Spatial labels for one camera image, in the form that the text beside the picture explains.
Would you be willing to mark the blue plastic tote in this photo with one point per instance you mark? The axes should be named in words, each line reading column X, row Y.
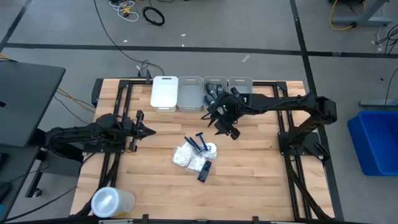
column 373, row 146

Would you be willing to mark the black desk leg with caster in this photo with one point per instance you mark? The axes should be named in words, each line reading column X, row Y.
column 34, row 183

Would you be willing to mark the grey deodorant stick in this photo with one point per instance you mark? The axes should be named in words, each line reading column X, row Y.
column 220, row 89
column 209, row 100
column 210, row 88

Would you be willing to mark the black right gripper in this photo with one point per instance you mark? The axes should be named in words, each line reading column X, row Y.
column 231, row 116

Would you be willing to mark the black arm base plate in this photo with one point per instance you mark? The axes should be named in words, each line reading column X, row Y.
column 284, row 149
column 93, row 148

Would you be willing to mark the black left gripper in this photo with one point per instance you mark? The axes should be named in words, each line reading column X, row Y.
column 134, row 144

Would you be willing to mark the dark blue disposable razor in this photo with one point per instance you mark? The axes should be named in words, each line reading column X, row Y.
column 190, row 142
column 196, row 144
column 203, row 143

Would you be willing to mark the black power box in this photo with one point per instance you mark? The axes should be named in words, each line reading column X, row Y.
column 97, row 93

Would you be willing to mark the clear plastic cup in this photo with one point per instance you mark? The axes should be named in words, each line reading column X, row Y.
column 109, row 202

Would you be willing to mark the white plastic storage bin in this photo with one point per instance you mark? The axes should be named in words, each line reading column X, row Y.
column 164, row 93

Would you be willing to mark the pale grey plastic storage bin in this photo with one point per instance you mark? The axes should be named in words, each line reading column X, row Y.
column 214, row 79
column 245, row 84
column 189, row 96

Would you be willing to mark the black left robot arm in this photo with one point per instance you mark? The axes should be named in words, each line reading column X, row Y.
column 77, row 132

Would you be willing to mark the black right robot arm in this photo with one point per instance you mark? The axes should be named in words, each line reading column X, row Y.
column 280, row 102

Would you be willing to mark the black desk top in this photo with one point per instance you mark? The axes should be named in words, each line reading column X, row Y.
column 28, row 102

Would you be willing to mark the clear bag of cotton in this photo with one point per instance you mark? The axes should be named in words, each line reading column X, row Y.
column 186, row 147
column 212, row 149
column 181, row 158
column 196, row 164

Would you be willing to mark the grey desk base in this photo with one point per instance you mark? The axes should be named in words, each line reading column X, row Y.
column 360, row 21

